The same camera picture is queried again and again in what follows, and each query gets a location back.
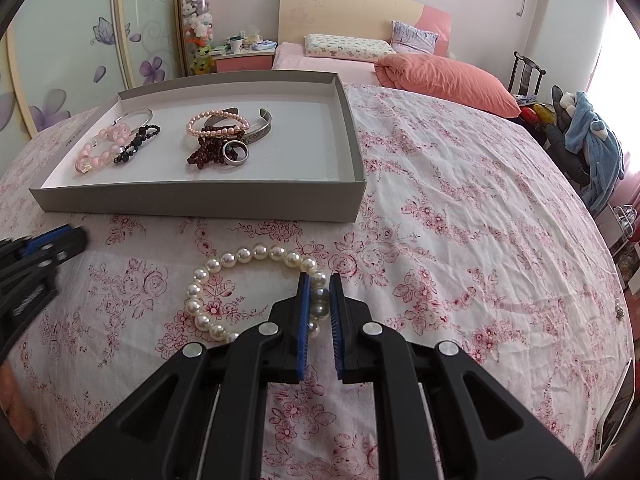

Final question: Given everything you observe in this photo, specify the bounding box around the pink floral bedsheet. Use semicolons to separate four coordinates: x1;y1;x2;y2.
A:
0;82;640;480

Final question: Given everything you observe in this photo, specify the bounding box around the thin silver bangle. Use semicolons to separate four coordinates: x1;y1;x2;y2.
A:
114;108;153;131

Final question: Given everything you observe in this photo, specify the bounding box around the wide silver ring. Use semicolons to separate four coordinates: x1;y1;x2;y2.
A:
221;140;249;167

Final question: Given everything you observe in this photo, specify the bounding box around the pink and white nightstand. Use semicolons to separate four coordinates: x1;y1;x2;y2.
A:
214;50;276;76

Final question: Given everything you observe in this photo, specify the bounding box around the blue plush robe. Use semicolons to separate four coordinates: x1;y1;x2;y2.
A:
565;91;626;211

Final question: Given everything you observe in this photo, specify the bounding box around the dark wooden chair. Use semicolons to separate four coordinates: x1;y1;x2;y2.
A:
510;51;546;98

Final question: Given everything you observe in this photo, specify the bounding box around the white pearl bracelet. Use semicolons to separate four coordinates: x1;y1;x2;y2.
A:
185;243;331;345

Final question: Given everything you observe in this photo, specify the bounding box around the person's left forearm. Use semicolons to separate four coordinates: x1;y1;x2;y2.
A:
0;360;36;443

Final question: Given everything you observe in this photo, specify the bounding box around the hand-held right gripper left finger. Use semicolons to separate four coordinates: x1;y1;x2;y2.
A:
55;271;313;480

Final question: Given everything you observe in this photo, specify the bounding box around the white phone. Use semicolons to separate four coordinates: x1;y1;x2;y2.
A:
595;360;636;461

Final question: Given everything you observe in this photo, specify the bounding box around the black bead bracelet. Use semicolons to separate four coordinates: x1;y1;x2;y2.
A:
112;124;162;165

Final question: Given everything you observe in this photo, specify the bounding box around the wide engraved silver cuff bracelet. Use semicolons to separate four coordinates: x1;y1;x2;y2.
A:
202;106;273;145

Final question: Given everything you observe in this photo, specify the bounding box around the plain pink mattress sheet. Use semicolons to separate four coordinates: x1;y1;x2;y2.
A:
271;42;383;86

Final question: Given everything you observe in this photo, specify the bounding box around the dark red bead bracelet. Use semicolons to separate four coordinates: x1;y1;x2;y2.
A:
186;127;247;167

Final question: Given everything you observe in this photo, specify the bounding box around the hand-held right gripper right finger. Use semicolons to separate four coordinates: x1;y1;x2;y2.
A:
327;272;586;480

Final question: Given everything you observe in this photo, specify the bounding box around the purple patterned pillow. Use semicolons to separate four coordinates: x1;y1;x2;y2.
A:
390;21;440;54

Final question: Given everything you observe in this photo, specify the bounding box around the white wire basket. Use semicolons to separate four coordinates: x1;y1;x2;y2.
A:
615;205;640;231

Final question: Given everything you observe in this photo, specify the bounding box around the dark jacket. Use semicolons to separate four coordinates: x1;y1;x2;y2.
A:
545;85;593;186

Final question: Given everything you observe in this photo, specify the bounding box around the floral glass sliding wardrobe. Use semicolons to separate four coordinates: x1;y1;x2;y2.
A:
0;0;188;171

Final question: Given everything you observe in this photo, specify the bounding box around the pink flower bead bracelet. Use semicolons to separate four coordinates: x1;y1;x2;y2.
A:
75;125;132;176

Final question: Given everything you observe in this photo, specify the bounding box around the cream and pink headboard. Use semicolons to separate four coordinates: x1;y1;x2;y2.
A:
278;0;453;56

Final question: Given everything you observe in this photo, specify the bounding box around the white patterned pillow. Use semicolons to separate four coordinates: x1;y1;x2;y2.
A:
303;34;396;63

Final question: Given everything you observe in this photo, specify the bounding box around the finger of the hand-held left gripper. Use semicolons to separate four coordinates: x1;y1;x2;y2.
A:
0;226;72;261
0;227;87;286

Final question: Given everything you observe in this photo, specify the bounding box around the clear tube of plush toys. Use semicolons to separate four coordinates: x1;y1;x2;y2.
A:
181;0;217;77

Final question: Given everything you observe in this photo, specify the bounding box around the pink pearl bracelet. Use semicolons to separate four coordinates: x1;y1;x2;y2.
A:
186;110;250;137

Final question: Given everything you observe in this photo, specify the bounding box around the shallow grey cardboard box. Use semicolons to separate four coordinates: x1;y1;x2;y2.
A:
28;70;368;223

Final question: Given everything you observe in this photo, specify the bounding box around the pile of colourful toys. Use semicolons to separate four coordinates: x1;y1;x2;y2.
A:
520;102;556;126

